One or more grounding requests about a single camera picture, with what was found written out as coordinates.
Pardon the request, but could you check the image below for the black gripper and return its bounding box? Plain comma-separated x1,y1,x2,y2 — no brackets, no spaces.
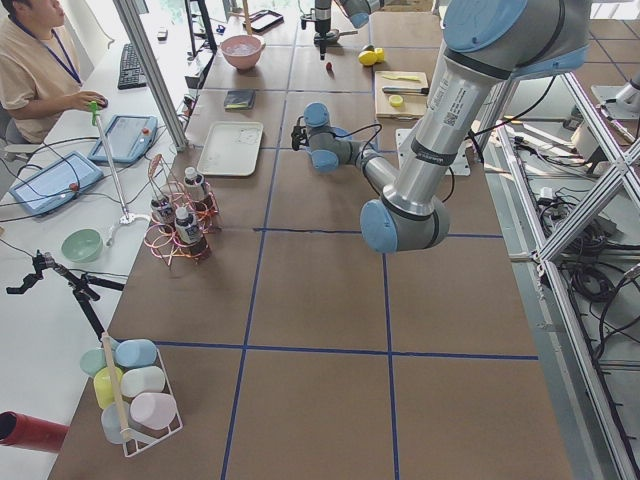
290,116,309,150
300,10,331,60

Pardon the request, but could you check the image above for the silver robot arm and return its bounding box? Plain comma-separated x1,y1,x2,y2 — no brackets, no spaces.
300,0,386,60
291,0,591,253

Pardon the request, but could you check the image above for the metal scoop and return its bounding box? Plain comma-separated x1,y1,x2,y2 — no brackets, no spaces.
327,29,358,43

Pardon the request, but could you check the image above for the yellow lemon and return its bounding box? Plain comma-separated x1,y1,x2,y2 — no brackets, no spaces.
370,47,385,65
358,50,378,67

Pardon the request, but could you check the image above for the cream bear tray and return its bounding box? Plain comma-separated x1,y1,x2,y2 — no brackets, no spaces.
196,121,264,177

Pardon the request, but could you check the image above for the grey folded cloth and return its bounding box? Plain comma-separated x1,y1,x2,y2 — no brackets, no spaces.
224,89,256,111

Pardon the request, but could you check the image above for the pink bowl of ice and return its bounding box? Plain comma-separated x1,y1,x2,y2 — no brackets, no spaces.
220,35,266,71

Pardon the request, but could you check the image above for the wooden cutting board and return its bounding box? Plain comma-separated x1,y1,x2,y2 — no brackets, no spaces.
374,71,429,119

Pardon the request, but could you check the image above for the half lemon slice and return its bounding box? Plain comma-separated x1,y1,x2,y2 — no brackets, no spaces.
388,94,404,108

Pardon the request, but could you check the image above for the rear tea bottle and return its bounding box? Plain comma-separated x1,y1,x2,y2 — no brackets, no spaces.
184,167,211,211

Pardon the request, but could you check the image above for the tea bottle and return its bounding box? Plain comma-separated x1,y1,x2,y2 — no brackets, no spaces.
184,167,211,211
151,196,175,233
175,207,211,260

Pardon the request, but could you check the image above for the front tea bottle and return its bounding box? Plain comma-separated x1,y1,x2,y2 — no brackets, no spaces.
175,207,211,260

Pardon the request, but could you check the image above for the left tea bottle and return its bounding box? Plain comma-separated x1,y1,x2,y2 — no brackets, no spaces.
151,196,175,233

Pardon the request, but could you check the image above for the far blue teach pendant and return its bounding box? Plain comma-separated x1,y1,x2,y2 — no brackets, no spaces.
102,115,158,165

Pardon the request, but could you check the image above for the blue teach pendant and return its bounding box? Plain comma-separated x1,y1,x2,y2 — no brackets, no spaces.
102,115,158,165
9,151,104,216

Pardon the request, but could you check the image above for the black keyboard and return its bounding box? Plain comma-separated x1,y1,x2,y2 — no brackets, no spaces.
117,43,147,90

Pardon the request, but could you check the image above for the near blue teach pendant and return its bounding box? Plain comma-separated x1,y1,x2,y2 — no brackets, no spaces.
9,151,104,216

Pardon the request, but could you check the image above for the mint green bowl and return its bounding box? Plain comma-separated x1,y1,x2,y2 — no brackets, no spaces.
61,229,104,263

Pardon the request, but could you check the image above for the black mini tripod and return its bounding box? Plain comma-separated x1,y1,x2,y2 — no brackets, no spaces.
5,251,126,344

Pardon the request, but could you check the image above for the seated person beige shirt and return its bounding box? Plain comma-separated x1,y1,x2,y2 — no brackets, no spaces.
1,1,108,144

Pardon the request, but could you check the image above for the light blue cup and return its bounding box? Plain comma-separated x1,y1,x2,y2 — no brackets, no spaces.
115,339,157,368

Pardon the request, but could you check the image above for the white cup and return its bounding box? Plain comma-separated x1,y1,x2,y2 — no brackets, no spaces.
121,366,166,398

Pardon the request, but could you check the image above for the mint green cup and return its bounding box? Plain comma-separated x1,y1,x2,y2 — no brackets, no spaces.
79,348,107,378

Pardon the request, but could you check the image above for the pink cup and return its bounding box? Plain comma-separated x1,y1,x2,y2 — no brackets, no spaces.
130,392,177,430

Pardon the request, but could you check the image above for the yellow cup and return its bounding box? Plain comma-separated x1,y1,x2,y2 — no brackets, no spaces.
93,367,115,410

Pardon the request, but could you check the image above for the pale blue lower cup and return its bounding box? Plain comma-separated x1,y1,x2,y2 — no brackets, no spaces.
101,402,125,445

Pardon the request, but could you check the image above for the red cylinder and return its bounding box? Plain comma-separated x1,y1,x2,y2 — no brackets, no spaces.
1,411,69,453

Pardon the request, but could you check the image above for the copper wire bottle rack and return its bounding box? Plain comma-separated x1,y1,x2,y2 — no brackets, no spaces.
144,154,221,265

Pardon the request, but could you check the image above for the aluminium frame post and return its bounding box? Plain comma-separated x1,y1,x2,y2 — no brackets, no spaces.
113,0,188,152

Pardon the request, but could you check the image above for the wooden rack handle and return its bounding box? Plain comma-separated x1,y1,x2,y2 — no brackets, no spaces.
101,331,132,443

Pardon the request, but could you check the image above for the white wire cup rack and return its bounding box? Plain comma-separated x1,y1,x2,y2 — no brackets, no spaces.
111,341,183,458

